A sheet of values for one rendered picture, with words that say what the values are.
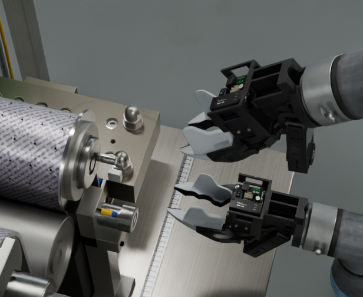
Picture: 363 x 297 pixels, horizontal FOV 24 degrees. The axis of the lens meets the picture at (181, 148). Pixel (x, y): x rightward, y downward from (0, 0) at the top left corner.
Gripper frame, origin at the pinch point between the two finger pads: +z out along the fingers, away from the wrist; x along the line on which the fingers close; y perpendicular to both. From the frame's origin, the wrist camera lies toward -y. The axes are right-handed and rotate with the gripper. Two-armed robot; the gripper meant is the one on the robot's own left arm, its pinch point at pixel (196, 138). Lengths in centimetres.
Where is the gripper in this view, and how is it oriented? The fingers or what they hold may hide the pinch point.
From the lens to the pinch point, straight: 112.5
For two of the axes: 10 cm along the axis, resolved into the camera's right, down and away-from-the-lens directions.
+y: -6.2, -5.6, -5.5
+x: -2.6, 8.1, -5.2
